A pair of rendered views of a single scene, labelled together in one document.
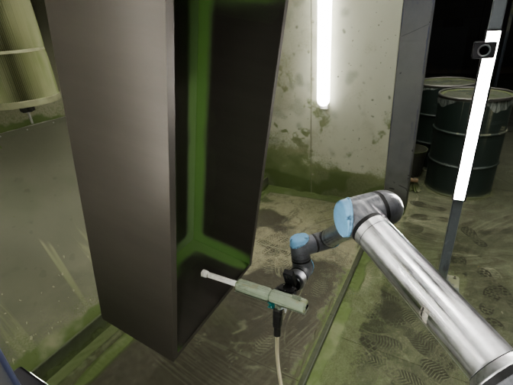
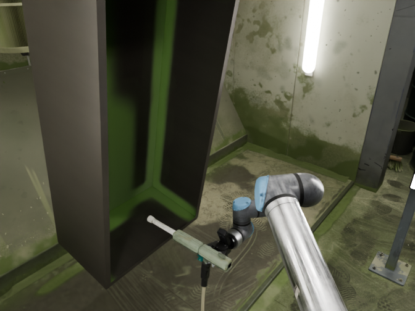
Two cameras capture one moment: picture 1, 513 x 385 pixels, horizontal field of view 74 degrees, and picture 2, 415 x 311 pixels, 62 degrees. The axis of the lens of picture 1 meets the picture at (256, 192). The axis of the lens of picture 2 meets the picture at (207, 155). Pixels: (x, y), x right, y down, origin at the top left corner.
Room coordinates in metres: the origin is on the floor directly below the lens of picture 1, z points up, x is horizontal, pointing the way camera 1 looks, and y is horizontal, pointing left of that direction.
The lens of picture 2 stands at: (-0.07, -0.25, 1.63)
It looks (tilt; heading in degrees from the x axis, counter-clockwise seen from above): 28 degrees down; 10
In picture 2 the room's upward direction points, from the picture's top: 1 degrees counter-clockwise
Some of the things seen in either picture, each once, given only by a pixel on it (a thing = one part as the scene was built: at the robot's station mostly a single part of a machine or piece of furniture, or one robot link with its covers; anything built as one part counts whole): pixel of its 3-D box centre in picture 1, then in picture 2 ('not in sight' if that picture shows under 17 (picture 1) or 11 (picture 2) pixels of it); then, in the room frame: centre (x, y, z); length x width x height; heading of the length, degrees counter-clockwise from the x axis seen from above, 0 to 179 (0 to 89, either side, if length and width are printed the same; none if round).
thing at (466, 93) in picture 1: (475, 94); not in sight; (2.92, -1.93, 0.86); 0.54 x 0.54 x 0.01
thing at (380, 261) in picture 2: (440, 283); (389, 268); (1.62, -1.10, 0.01); 0.20 x 0.20 x 0.01; 59
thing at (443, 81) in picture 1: (446, 82); not in sight; (3.56, -2.02, 0.86); 0.54 x 0.54 x 0.01
